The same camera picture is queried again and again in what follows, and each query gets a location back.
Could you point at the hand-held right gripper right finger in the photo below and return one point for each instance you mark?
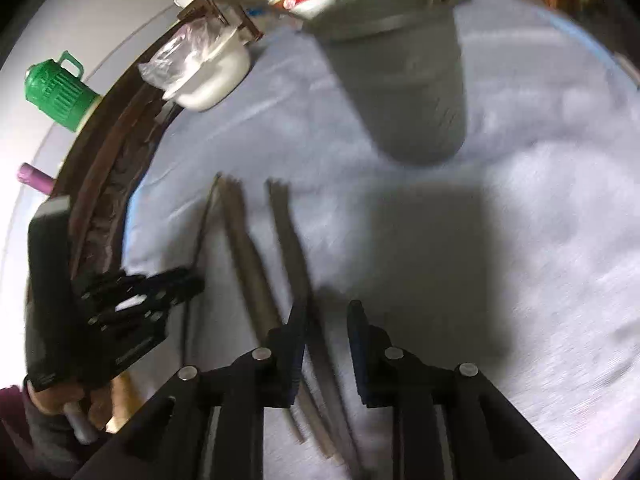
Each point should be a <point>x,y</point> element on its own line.
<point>356,340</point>

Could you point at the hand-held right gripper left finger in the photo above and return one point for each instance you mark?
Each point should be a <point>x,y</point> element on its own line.
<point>298,340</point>

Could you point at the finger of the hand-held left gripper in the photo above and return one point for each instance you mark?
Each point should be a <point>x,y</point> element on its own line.
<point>170,290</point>
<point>107,285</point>

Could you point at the grey chopstick holder cup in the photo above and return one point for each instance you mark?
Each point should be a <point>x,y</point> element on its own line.
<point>405,75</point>

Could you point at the person's left forearm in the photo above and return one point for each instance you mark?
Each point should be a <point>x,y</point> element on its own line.
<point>45,440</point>

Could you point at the person's left hand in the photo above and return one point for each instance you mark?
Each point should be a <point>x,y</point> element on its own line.
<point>112,400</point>

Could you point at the purple bottle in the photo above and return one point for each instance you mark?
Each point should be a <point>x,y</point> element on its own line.
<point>32,177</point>

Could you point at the carved wooden side table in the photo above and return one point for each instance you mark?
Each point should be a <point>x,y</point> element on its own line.
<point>107,170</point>

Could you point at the green thermos flask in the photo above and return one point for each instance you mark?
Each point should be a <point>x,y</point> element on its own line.
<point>57,92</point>

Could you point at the white pot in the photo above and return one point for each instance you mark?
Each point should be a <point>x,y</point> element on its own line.
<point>215,80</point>

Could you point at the clear plastic bag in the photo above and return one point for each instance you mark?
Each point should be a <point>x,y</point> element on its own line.
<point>175,55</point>

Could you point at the blue table cover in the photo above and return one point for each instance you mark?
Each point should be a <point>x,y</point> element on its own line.
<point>590,45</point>

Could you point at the wooden chair frame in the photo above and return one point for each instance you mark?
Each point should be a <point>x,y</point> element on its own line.
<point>220,5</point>

